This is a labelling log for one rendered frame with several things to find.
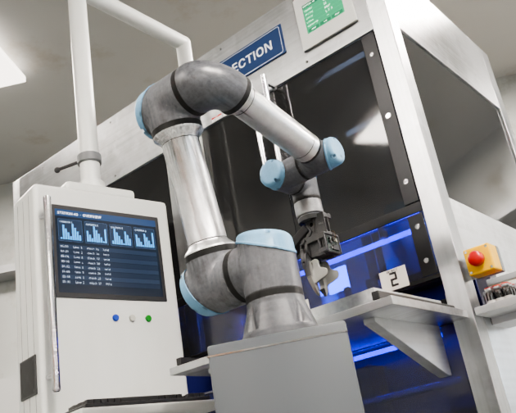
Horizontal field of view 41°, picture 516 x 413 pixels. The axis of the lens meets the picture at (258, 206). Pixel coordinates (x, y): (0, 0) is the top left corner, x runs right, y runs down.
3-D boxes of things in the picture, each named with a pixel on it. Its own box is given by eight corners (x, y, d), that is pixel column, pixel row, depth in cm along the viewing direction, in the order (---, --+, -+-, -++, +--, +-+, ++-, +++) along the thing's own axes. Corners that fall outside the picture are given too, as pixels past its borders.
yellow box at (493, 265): (480, 279, 184) (473, 254, 187) (505, 271, 181) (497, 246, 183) (468, 276, 179) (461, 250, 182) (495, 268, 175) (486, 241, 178)
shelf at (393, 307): (278, 377, 222) (277, 371, 223) (481, 319, 184) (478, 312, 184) (169, 375, 186) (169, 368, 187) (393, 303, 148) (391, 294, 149)
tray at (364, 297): (360, 338, 193) (358, 326, 194) (444, 314, 178) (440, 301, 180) (287, 332, 168) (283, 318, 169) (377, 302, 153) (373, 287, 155)
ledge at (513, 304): (496, 319, 187) (494, 312, 188) (543, 306, 180) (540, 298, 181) (476, 315, 177) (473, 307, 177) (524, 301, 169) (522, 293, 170)
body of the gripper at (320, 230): (327, 251, 174) (318, 208, 179) (300, 262, 179) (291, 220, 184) (343, 256, 180) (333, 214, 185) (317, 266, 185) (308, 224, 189)
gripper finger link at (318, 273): (327, 288, 172) (322, 253, 176) (308, 294, 175) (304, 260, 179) (334, 290, 174) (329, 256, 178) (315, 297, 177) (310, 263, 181)
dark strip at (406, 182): (424, 277, 189) (361, 38, 219) (439, 272, 186) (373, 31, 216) (422, 277, 188) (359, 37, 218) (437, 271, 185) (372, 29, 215)
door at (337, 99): (301, 250, 218) (270, 93, 240) (421, 201, 195) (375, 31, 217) (300, 250, 218) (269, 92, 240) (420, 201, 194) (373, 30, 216)
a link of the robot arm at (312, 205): (288, 205, 185) (305, 211, 191) (291, 221, 184) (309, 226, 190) (310, 195, 181) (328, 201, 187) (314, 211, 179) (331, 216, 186)
